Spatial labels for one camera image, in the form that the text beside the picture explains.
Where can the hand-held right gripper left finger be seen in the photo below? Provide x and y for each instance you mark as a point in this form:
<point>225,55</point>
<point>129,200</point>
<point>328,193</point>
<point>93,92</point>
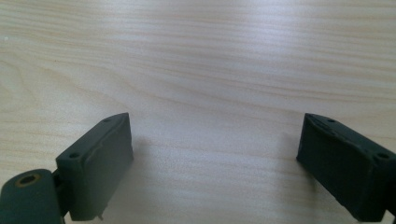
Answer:
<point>93,168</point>

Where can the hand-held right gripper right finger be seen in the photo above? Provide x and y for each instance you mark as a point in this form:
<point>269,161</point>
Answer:
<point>345,168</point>

